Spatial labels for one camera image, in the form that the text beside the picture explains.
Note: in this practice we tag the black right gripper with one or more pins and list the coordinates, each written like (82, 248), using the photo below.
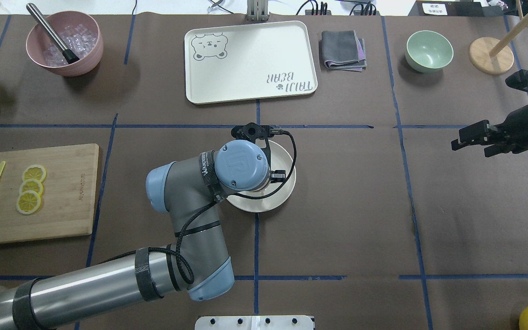
(519, 128)

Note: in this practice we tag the cream bear tray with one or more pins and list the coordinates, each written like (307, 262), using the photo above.
(251, 61)

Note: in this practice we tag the green bowl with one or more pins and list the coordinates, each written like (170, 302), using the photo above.
(428, 51)

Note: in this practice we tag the metal black-tipped muddler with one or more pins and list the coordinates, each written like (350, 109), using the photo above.
(53, 33)

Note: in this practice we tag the lemon slice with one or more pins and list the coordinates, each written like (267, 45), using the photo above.
(34, 172)
(28, 203)
(31, 184)

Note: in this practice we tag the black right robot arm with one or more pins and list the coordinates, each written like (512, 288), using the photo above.
(511, 136)

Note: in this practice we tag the pink bowl with ice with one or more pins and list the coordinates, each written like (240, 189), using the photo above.
(77, 49)

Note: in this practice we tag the folded grey purple cloth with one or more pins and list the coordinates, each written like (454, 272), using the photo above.
(343, 50)

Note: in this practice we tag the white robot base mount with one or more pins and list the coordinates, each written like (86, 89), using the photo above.
(256, 322)

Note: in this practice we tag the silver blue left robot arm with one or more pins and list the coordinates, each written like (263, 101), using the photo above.
(198, 262)

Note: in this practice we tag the bamboo cutting board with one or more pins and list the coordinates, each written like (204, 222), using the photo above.
(48, 193)

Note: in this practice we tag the aluminium frame post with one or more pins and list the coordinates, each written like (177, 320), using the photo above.
(258, 10)

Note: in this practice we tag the wooden mug stand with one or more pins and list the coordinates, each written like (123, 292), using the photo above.
(494, 56)

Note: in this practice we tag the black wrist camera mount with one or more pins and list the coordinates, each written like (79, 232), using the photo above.
(251, 132)

